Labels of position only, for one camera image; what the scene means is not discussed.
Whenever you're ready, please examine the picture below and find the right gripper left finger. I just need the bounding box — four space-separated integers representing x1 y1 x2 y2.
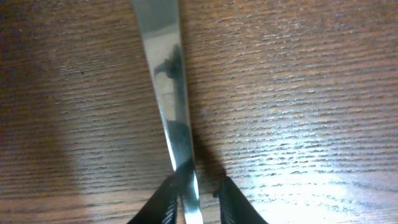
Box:
127 175 178 224

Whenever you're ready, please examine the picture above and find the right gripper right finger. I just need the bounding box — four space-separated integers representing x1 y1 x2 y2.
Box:
213 176 268 224

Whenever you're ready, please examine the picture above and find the large steel spoon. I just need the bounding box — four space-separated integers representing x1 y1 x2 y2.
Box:
132 0 203 223

